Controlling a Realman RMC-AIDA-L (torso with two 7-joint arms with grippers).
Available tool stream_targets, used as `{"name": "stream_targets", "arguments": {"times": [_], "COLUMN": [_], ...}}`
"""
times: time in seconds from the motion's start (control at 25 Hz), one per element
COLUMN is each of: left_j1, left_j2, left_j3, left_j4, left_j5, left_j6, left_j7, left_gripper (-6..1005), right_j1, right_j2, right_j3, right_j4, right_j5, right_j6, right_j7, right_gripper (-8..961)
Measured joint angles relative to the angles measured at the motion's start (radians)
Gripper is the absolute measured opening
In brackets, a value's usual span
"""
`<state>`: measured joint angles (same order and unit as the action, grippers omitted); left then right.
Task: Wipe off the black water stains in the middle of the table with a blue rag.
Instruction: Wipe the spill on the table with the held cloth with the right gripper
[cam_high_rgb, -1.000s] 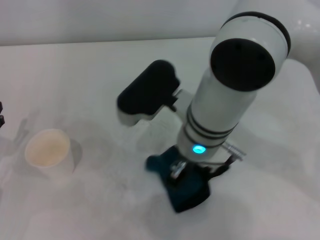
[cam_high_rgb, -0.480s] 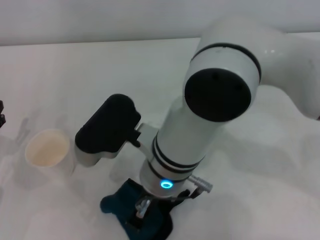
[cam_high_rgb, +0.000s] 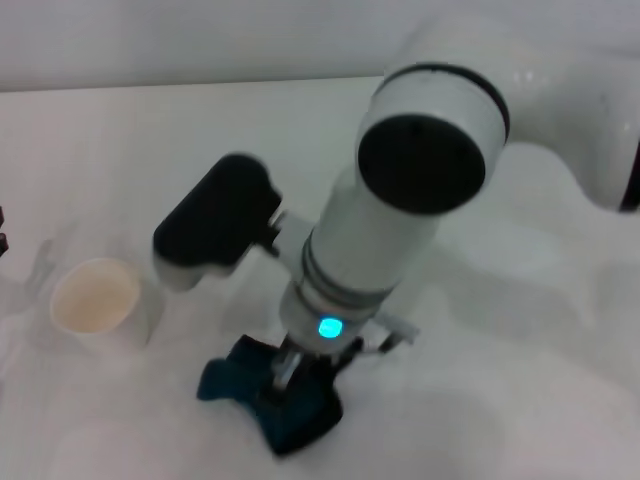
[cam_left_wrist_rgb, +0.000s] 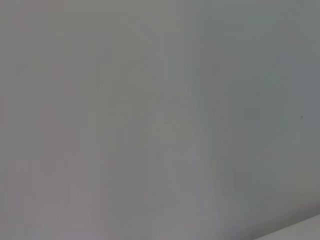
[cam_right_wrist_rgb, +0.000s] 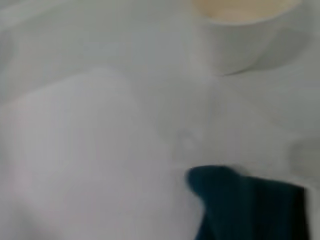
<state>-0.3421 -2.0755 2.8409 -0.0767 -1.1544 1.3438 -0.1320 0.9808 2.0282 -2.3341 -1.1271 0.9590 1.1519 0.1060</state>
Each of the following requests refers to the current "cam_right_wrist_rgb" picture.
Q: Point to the white paper cup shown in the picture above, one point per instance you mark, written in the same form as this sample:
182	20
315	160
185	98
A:
237	45

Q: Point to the blue rag with black edge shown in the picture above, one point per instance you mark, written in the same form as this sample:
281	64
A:
237	205

